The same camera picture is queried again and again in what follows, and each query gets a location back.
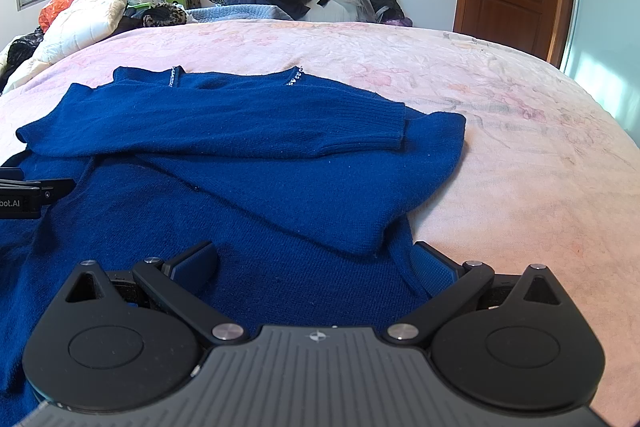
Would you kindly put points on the purple cloth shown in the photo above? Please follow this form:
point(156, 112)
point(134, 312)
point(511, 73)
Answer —
point(400, 22)

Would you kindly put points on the white quilted jacket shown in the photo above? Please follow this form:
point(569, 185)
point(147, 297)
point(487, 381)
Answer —
point(80, 24)

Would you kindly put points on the light blue blanket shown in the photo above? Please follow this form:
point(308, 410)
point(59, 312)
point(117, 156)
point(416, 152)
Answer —
point(235, 13)

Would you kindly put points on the black patterned cloth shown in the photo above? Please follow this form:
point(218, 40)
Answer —
point(22, 49)

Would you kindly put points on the clear plastic bag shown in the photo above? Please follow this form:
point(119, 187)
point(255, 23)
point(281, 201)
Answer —
point(345, 4)

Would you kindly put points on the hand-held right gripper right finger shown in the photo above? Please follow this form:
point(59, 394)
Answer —
point(432, 270)

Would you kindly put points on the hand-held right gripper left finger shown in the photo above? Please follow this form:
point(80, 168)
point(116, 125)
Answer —
point(192, 268)

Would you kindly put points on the blue knit sweater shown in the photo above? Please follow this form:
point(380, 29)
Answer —
point(250, 157)

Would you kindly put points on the leopard print cloth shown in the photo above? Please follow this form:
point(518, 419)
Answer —
point(160, 16)

